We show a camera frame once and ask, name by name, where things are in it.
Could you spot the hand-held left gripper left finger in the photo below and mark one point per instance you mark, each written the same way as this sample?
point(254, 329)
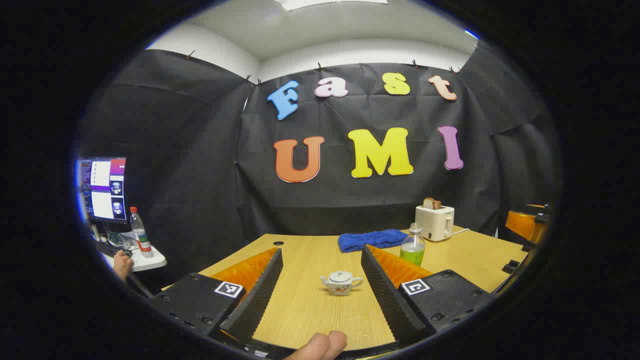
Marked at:
point(260, 295)

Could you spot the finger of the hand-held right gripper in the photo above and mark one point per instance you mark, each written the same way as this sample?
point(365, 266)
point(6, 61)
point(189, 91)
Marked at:
point(522, 225)

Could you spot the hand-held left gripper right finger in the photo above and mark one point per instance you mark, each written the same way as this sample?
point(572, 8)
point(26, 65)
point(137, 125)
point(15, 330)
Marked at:
point(385, 295)

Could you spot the white ceramic teacup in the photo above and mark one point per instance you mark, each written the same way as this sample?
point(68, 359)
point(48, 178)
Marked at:
point(340, 290)

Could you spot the white teacup lid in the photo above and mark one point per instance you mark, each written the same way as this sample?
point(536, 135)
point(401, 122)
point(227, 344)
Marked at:
point(341, 276)

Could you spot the green label water bottle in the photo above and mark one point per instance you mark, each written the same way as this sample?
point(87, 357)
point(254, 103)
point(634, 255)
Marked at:
point(412, 252)

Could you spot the red cap plastic bottle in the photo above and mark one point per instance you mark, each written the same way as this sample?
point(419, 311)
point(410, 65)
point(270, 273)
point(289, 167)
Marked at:
point(141, 235)

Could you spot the blue towel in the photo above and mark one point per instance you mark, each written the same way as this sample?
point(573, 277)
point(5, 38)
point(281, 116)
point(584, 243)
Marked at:
point(370, 240)

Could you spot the white toaster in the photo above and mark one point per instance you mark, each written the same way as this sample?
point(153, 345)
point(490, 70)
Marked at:
point(434, 222)

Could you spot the bread slice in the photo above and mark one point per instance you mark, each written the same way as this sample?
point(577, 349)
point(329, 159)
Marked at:
point(431, 203)

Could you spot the small white side table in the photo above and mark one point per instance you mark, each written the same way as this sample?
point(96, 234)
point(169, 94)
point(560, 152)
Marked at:
point(147, 261)

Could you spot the black keyboard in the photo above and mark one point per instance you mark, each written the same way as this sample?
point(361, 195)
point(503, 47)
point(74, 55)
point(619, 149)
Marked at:
point(112, 249)

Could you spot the black backdrop cloth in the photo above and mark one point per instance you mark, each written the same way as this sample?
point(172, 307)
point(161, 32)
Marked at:
point(200, 150)

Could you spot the computer monitor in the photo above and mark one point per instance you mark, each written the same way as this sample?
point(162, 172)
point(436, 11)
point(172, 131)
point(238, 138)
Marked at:
point(102, 190)

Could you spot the ceiling light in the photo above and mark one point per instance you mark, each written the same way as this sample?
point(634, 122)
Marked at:
point(330, 3)

